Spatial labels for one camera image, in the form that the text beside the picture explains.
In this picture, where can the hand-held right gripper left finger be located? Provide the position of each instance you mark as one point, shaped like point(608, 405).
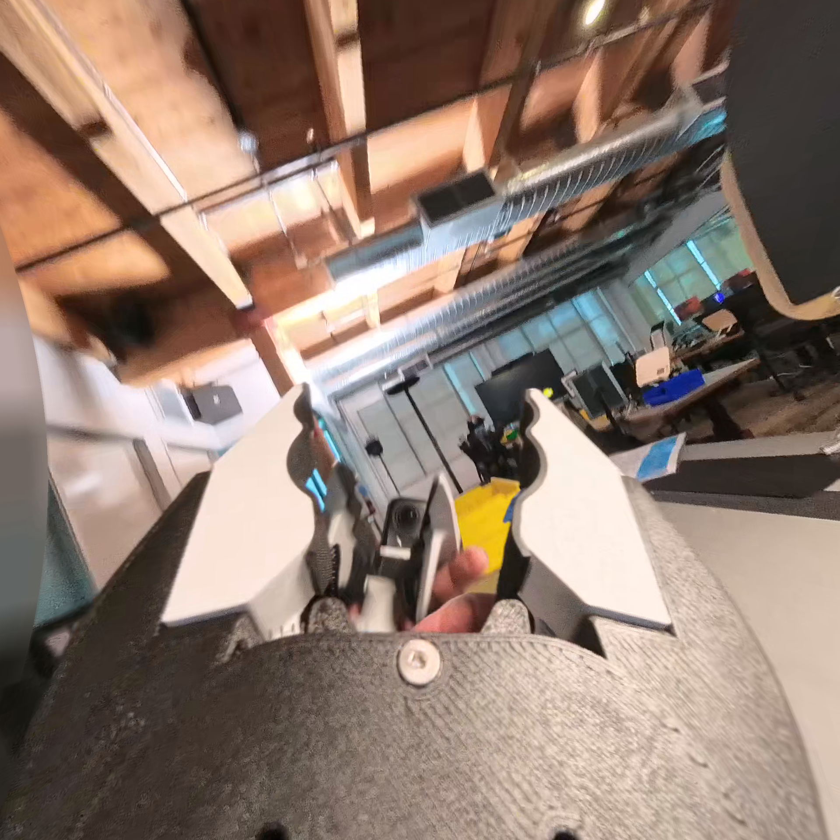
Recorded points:
point(249, 525)

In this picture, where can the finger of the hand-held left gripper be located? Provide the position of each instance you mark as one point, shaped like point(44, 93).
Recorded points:
point(341, 518)
point(443, 525)

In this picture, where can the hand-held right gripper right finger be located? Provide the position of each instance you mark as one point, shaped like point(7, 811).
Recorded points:
point(584, 531)

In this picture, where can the person's left hand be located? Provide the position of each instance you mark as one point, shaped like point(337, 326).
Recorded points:
point(459, 597)

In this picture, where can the yellow bin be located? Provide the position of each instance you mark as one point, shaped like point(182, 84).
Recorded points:
point(482, 518)

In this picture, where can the printed paper sheets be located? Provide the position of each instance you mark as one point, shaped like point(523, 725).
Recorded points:
point(659, 456)

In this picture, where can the black pole stand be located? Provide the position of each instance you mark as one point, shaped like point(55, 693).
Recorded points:
point(403, 387)

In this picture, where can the small blue bin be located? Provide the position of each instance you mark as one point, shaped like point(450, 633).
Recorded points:
point(676, 388)

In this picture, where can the beige chair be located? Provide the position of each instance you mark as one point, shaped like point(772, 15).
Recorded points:
point(653, 367)

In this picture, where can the dark curved panel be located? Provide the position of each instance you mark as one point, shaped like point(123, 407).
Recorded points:
point(787, 164)

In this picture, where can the black wall screen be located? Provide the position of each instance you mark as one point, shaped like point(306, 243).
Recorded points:
point(518, 387)

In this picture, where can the round metal air duct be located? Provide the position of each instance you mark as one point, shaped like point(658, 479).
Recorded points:
point(459, 308)

